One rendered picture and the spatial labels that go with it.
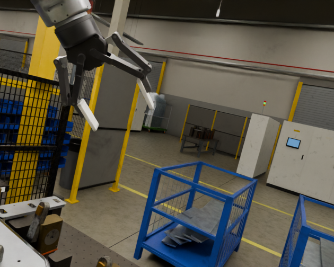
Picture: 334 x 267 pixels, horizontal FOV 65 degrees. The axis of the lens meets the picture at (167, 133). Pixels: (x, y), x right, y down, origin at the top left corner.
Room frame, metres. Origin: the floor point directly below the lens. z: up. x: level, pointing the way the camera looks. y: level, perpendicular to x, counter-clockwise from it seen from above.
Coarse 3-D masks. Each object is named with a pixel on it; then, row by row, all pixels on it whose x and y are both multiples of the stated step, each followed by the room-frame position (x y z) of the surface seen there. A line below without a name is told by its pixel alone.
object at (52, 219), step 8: (48, 216) 0.94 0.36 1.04; (56, 216) 0.95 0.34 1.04; (48, 224) 0.89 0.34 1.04; (56, 224) 0.92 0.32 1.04; (40, 232) 0.87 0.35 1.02; (48, 232) 0.89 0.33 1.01; (56, 232) 0.92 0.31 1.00; (40, 240) 0.87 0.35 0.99; (48, 240) 0.90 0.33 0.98; (56, 240) 0.93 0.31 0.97; (40, 248) 0.88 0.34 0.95; (48, 248) 0.90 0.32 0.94; (56, 248) 0.93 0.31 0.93
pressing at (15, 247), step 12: (0, 228) 0.86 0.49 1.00; (0, 240) 0.80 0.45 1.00; (12, 240) 0.82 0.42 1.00; (24, 240) 0.84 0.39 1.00; (12, 252) 0.76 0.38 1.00; (24, 252) 0.77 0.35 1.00; (36, 252) 0.79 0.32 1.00; (0, 264) 0.70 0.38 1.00; (12, 264) 0.71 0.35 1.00; (24, 264) 0.72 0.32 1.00; (36, 264) 0.73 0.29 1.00; (48, 264) 0.75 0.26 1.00
